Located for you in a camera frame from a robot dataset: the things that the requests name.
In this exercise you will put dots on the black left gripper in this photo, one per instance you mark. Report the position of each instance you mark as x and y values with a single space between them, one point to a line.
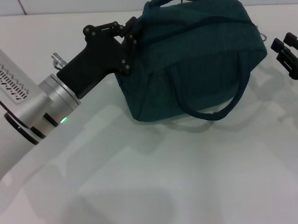
96 59

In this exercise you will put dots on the dark teal fabric bag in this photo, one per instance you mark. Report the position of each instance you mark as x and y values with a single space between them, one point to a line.
199 64

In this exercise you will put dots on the silver left gripper plug stub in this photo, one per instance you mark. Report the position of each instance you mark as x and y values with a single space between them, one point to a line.
59 61

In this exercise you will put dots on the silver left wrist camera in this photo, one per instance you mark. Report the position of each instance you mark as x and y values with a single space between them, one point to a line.
12 81

